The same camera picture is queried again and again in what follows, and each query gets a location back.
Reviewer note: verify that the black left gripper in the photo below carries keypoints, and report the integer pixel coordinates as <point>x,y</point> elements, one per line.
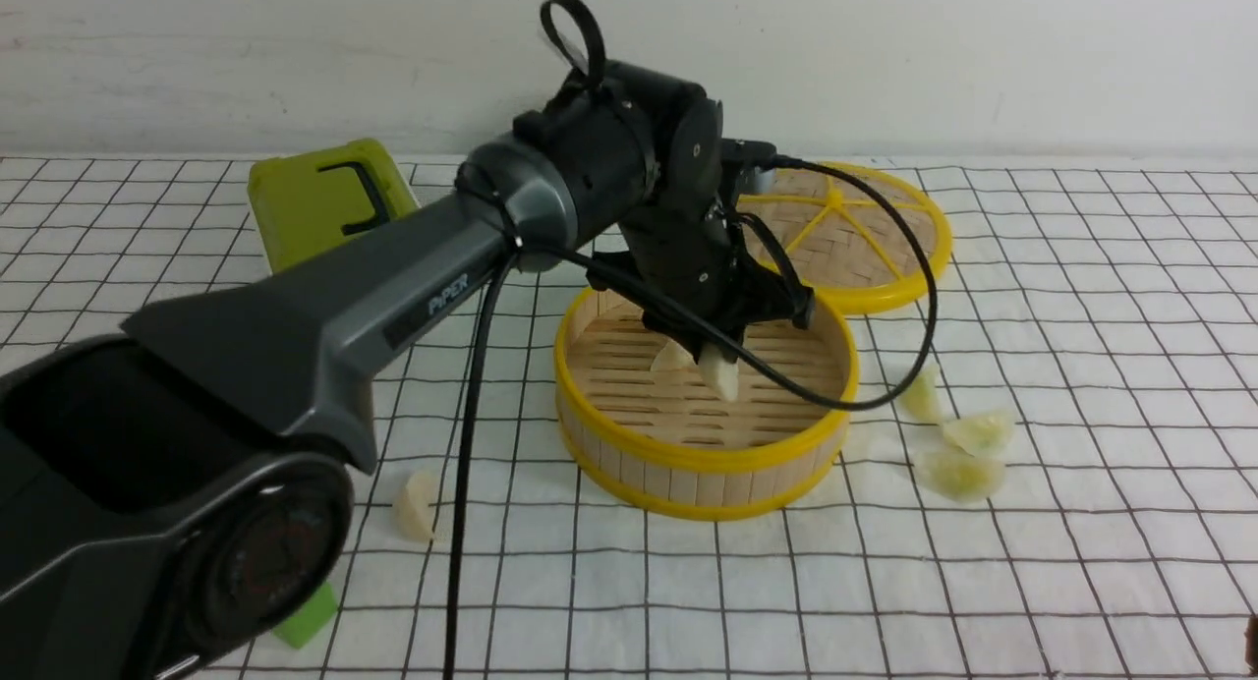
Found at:
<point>727,267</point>

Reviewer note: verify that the white dumpling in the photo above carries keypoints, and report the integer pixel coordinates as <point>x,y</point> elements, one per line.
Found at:
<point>719,373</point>
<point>413,508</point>
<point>672,357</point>

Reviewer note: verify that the pale green dumpling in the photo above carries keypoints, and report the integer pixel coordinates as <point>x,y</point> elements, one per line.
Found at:
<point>921,399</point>
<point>959,476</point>
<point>983,435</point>

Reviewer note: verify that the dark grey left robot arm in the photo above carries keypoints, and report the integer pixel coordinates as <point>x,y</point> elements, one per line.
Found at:
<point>178,488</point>

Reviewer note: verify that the woven bamboo steamer lid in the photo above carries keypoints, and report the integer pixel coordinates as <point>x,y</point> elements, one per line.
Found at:
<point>844,245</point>

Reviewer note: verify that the bamboo steamer tray yellow rim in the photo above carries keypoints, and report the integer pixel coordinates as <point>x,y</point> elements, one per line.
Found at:
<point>661,440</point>

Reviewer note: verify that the green lid white box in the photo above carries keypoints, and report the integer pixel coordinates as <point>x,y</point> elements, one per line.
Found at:
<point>313,202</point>

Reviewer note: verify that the white black grid tablecloth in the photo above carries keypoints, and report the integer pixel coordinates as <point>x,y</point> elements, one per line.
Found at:
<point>1110,306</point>

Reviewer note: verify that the green foam cube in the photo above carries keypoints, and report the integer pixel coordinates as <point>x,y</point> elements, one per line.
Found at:
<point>306,623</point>

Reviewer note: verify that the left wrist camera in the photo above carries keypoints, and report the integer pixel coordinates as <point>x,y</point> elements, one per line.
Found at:
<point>746,166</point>

